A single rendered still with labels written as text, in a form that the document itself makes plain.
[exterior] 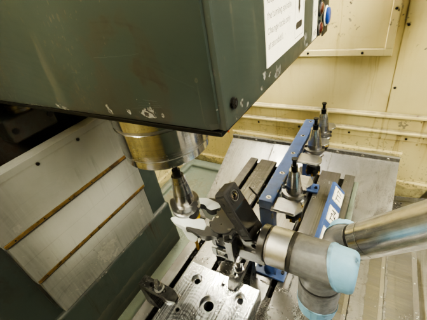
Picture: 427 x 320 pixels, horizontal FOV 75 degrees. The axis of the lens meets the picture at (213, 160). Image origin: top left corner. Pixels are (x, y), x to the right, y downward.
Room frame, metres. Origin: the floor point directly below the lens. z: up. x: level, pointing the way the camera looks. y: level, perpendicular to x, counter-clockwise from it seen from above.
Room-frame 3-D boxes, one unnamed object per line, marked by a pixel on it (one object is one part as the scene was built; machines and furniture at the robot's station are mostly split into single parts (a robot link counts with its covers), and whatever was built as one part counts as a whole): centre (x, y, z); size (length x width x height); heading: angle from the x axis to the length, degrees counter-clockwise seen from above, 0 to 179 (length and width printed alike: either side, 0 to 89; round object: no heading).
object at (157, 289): (0.48, 0.23, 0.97); 0.13 x 0.03 x 0.15; 54
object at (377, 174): (0.97, -0.31, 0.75); 0.89 x 0.70 x 0.26; 54
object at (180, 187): (0.45, 0.08, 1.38); 0.04 x 0.04 x 0.07
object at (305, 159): (0.68, -0.29, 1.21); 0.07 x 0.05 x 0.01; 54
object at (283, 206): (0.50, -0.17, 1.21); 0.07 x 0.05 x 0.01; 54
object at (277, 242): (0.33, -0.09, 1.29); 0.08 x 0.05 x 0.08; 144
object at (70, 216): (0.71, 0.44, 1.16); 0.48 x 0.05 x 0.51; 144
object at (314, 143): (0.72, -0.33, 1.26); 0.04 x 0.04 x 0.07
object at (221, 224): (0.38, -0.03, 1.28); 0.12 x 0.08 x 0.09; 54
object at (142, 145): (0.45, 0.08, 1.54); 0.16 x 0.16 x 0.12
